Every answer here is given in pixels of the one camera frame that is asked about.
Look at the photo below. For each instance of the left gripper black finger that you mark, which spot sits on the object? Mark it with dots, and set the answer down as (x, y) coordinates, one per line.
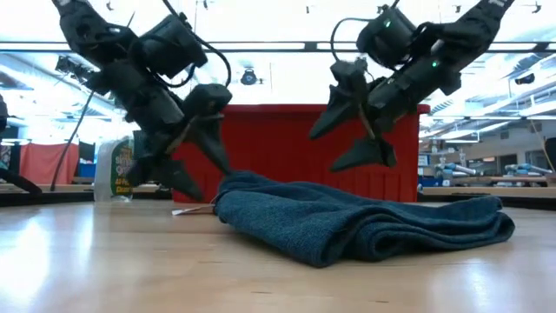
(208, 130)
(178, 178)

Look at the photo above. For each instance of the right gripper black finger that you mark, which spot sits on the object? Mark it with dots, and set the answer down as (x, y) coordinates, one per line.
(369, 154)
(347, 95)

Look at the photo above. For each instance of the black horizontal frame crossbar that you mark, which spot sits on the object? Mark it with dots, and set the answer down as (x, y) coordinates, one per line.
(269, 46)

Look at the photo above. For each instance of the green-label spray cleaner bottle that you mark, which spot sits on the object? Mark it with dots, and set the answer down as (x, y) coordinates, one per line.
(114, 174)

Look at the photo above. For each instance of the wooden workbench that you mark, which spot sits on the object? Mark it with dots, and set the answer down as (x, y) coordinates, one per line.
(65, 189)
(486, 191)

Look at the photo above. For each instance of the round black ceiling camera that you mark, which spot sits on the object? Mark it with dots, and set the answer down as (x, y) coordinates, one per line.
(248, 77)

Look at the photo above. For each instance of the blue box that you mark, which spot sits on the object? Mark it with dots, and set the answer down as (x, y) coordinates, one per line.
(87, 170)

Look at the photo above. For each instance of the red fabric partition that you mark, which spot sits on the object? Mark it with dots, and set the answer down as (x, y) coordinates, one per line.
(43, 163)

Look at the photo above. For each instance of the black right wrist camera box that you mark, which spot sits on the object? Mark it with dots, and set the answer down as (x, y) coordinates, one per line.
(386, 39)

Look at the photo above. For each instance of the thin black diagonal rod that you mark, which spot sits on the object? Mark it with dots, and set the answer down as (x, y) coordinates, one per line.
(71, 135)

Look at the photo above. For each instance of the long black ceiling camera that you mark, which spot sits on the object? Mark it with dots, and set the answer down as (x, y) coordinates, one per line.
(69, 67)

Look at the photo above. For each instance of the dark teal towel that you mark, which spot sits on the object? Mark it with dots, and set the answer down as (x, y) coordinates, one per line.
(347, 226)

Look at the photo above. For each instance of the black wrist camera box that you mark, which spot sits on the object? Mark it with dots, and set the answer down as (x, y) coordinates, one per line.
(386, 39)
(174, 45)

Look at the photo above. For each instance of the black frame brace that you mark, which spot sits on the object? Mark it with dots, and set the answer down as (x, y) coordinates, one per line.
(19, 181)

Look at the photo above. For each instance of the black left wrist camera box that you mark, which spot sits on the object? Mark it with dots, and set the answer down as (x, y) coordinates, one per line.
(174, 45)

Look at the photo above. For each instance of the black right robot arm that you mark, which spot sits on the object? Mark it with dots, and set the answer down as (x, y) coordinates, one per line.
(469, 30)

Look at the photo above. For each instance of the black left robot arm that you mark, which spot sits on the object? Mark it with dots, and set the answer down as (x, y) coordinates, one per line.
(87, 30)

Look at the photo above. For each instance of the pale blue background robot arm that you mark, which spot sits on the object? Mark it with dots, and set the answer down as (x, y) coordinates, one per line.
(458, 168)
(527, 168)

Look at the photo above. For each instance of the red plastic laundry bin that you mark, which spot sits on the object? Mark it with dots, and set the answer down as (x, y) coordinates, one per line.
(278, 143)

